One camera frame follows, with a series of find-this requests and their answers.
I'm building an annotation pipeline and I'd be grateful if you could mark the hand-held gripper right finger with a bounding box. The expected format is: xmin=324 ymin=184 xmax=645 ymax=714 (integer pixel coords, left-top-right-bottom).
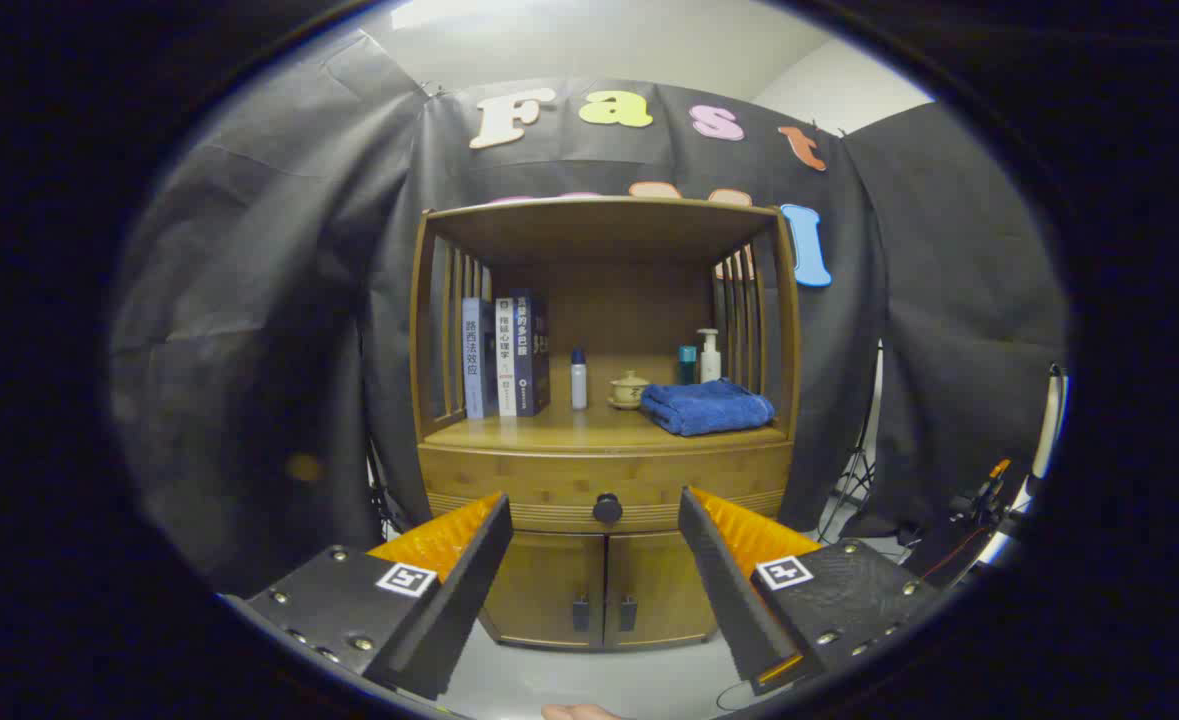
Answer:
xmin=677 ymin=486 xmax=940 ymax=696

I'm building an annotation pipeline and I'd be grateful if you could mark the white book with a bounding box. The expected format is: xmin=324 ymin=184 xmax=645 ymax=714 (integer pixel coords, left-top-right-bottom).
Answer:
xmin=494 ymin=297 xmax=518 ymax=418

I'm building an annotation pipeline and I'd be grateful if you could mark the dark navy book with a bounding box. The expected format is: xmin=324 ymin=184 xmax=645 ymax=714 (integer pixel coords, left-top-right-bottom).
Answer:
xmin=511 ymin=288 xmax=552 ymax=417

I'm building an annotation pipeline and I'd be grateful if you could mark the blue folded towel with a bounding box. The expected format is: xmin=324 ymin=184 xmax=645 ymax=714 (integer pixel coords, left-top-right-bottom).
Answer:
xmin=639 ymin=378 xmax=777 ymax=438

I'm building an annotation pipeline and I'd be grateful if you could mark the wooden cabinet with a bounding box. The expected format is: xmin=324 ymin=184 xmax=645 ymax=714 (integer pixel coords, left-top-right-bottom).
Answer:
xmin=409 ymin=196 xmax=802 ymax=651

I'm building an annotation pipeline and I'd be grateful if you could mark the wooden cabinet door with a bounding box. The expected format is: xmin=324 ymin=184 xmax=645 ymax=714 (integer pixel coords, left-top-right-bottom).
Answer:
xmin=479 ymin=530 xmax=608 ymax=649
xmin=605 ymin=530 xmax=720 ymax=647

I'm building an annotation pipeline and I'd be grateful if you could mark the wooden countertop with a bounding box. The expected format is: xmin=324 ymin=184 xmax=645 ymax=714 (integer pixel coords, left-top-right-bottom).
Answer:
xmin=424 ymin=395 xmax=790 ymax=451

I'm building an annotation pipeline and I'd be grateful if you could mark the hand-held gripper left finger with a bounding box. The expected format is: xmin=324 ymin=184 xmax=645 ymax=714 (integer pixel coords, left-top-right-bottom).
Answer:
xmin=239 ymin=492 xmax=515 ymax=701

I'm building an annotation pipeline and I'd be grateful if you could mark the white curved post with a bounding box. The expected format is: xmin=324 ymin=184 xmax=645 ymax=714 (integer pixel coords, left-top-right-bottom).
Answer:
xmin=1029 ymin=365 xmax=1068 ymax=491

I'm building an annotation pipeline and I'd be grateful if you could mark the light blue book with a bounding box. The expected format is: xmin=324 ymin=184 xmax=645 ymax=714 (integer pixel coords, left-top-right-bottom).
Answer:
xmin=461 ymin=297 xmax=498 ymax=419

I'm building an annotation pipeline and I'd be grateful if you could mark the beige lidded tea cup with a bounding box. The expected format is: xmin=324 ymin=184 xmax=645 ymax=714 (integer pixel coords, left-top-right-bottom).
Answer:
xmin=607 ymin=370 xmax=652 ymax=411

